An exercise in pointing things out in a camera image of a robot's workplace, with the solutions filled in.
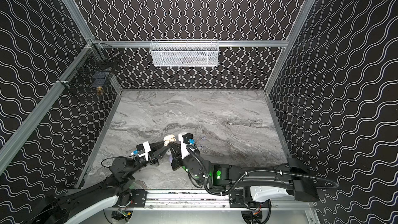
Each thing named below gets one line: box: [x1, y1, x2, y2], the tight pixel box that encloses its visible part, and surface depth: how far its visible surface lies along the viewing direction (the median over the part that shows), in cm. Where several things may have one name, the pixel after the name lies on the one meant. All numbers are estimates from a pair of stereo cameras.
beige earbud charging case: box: [163, 134, 177, 147], surface depth 68 cm
